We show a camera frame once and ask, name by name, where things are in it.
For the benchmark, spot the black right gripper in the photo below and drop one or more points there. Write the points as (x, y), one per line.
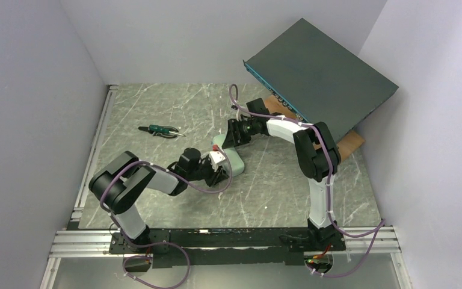
(234, 132)

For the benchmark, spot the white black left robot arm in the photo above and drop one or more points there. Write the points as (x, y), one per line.
(120, 183)

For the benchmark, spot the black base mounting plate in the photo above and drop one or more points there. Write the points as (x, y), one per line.
(222, 246)

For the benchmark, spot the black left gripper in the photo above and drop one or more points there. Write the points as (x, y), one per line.
(207, 168)

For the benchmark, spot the mint green umbrella case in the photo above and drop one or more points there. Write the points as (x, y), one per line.
(237, 165)

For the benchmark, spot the brown wooden board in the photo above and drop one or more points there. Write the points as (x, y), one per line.
(347, 145)

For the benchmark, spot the dark grey network switch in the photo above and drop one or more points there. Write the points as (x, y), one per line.
(319, 79)

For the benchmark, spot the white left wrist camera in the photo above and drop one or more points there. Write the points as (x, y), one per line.
(217, 158)

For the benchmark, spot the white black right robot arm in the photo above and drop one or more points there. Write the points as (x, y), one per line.
(317, 154)

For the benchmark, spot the aluminium left side rail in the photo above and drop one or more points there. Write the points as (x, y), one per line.
(94, 153)

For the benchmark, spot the green handled pliers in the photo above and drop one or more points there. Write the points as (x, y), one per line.
(167, 132)

